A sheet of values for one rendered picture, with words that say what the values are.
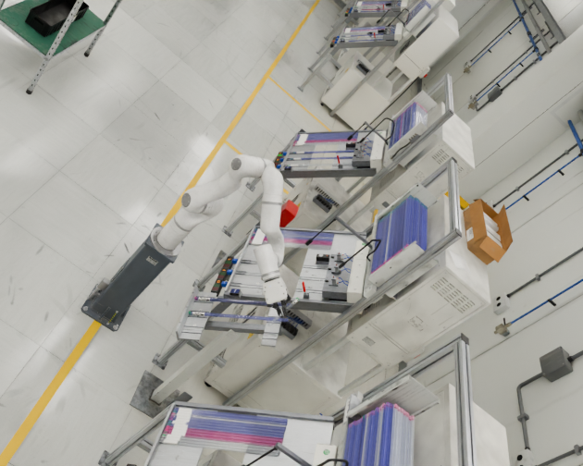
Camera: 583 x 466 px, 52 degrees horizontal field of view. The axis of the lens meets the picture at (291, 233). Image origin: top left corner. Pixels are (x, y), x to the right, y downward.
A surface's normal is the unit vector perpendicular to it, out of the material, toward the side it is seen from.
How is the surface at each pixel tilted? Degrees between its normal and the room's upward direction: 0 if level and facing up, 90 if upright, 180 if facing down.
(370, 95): 90
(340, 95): 90
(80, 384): 0
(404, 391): 90
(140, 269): 90
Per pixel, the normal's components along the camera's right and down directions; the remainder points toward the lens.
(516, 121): -0.19, 0.55
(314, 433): -0.08, -0.84
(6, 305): 0.62, -0.58
